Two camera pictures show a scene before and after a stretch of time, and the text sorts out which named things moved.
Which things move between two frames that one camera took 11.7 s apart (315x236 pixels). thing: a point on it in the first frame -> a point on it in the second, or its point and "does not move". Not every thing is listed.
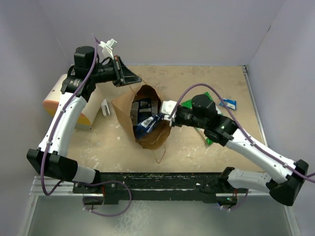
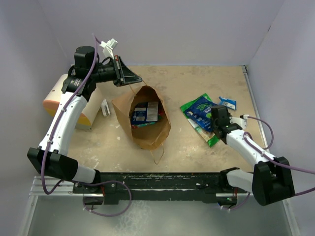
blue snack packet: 230,103 does not move
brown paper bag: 157,137 does not move
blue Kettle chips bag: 144,127 -> 201,112
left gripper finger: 129,77 does not move
